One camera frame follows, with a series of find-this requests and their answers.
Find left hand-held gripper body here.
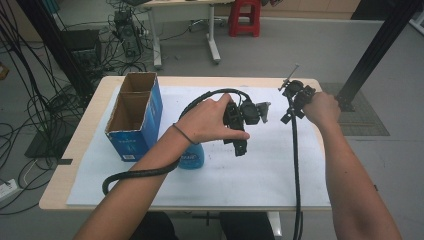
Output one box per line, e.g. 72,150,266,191
222,99,264,158

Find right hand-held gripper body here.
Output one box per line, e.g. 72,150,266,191
279,79,317,125

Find blue bottle with white cap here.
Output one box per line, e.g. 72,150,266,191
178,142,206,170

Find blue cardboard box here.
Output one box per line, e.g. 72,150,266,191
104,71,164,163

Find person's right hand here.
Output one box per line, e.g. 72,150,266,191
302,91,342,130

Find person's left hand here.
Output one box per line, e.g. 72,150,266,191
173,93,251,145

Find dark hair band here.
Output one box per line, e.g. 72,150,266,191
172,122,198,146

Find white paper mat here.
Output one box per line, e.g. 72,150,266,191
65,84,331,208

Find red plastic stool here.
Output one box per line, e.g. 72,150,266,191
228,0,262,38

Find grey floor mat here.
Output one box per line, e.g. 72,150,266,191
319,82,391,137

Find white desk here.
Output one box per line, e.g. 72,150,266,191
139,0,235,70

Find white table leg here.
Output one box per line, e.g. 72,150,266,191
266,211,284,238

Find person's dark pants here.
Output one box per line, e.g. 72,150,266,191
128,211,276,240

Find black equipment box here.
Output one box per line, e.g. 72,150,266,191
60,29,103,69

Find white power strip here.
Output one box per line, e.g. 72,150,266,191
0,178,20,203

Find thin black cable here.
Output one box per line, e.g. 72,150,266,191
289,105,305,240

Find black metal frame post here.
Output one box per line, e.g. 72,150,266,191
15,0,97,103
335,0,424,113

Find black stand base plate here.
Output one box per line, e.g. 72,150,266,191
24,129,78,160

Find bundle of black floor cables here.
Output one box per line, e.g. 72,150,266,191
0,0,101,216

